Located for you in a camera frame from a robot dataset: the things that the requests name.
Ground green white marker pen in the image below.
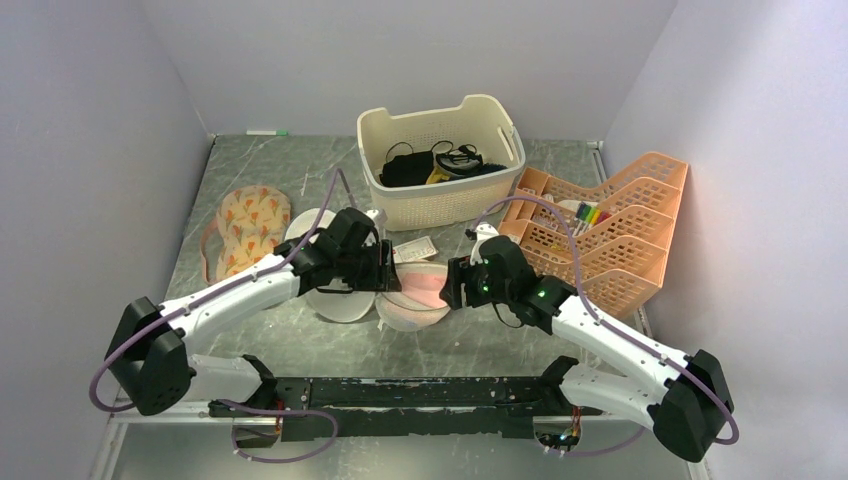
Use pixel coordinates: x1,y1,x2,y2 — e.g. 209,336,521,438
245,129,289,137

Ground pink bra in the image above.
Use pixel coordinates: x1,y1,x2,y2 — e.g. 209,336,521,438
400,270,447,309

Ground small white red box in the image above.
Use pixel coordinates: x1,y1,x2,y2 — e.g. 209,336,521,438
393,236,438,263

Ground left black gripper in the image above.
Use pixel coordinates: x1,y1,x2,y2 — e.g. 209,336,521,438
337,238,403,292

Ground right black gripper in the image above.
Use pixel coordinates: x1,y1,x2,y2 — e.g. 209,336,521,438
440,253,514,309

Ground coloured markers set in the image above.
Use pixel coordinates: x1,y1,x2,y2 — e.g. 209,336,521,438
574,202,611,235

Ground beige trim mesh laundry bag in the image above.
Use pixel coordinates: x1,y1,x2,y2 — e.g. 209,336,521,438
304,259,455,331

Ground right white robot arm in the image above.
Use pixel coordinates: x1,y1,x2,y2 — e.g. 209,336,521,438
440,235,739,463

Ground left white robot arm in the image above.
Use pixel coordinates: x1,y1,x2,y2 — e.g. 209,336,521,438
105,207,401,416

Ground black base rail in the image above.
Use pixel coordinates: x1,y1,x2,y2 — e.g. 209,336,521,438
208,376,594,442

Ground grey trim mesh laundry bag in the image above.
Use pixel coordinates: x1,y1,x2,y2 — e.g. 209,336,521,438
283,208,336,241

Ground black garments in basket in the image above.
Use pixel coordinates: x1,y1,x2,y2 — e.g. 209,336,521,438
378,140,507,188

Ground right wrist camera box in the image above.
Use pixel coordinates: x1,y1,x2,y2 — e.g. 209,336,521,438
469,222,499,264

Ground floral orange sleep mask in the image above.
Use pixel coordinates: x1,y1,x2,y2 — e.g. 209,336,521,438
199,185,291,285

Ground cream plastic basket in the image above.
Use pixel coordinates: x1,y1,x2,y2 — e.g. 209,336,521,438
357,94,526,231

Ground orange plastic file organizer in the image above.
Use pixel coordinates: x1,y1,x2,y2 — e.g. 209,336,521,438
497,152,689,320

